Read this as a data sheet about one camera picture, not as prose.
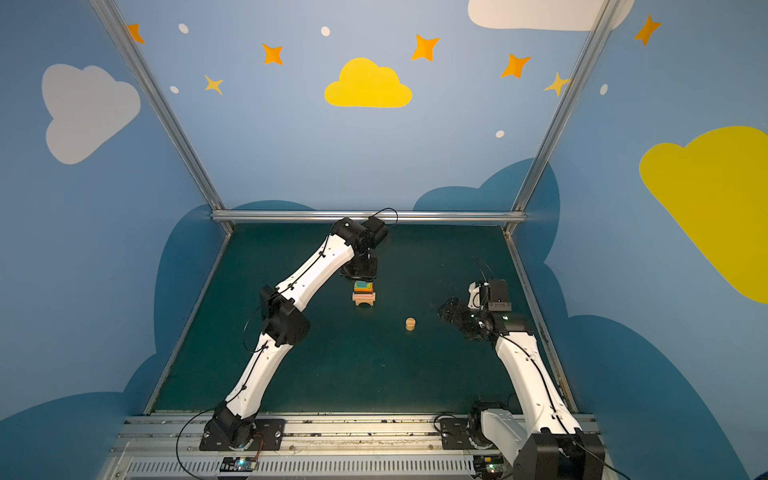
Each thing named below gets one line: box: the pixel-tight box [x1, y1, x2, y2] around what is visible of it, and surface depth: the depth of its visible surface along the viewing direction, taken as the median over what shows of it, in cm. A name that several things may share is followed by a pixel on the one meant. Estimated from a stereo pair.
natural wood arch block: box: [352, 296, 376, 306], surface depth 98 cm
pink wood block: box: [352, 292, 376, 302], surface depth 98 cm
